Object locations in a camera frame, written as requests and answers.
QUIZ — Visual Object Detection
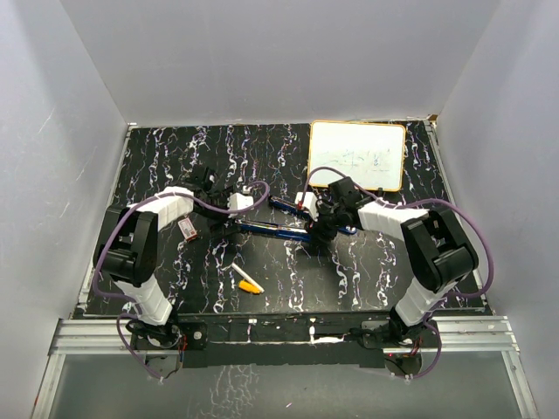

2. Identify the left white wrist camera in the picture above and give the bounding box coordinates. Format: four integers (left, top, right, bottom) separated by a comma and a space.
227, 186, 254, 217

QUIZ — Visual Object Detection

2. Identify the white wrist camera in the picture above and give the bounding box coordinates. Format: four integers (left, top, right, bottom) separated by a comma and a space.
227, 186, 254, 217
295, 192, 319, 221

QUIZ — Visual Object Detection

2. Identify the red white staple box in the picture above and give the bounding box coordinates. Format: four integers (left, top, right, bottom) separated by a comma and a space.
178, 217, 198, 242

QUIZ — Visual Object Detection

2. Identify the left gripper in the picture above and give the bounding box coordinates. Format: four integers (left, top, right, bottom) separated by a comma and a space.
196, 188, 240, 239

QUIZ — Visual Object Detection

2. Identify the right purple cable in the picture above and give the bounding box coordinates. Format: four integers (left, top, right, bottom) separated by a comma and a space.
303, 166, 495, 381

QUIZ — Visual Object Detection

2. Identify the yellow marker cap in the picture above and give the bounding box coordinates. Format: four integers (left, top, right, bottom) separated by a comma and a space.
238, 280, 261, 295

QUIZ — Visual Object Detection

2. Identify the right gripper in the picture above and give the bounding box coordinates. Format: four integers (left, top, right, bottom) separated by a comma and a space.
305, 203, 345, 247

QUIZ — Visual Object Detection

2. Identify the small whiteboard orange frame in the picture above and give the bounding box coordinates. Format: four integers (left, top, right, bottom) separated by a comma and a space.
307, 120, 407, 192

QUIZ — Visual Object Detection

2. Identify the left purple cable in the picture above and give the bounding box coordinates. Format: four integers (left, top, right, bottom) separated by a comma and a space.
89, 181, 271, 383

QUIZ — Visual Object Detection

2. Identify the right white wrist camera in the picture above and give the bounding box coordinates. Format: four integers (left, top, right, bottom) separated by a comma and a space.
295, 192, 319, 221

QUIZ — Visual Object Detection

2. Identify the white marker pen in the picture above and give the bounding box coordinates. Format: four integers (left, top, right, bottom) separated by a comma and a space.
231, 263, 265, 293

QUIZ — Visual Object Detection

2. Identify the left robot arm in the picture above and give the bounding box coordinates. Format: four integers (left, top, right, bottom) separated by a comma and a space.
92, 167, 253, 348

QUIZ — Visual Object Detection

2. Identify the purple cable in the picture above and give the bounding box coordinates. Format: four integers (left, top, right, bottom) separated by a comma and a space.
89, 181, 271, 383
303, 166, 495, 381

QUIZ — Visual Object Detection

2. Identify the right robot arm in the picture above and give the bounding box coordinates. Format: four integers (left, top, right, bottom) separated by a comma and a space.
295, 176, 479, 347

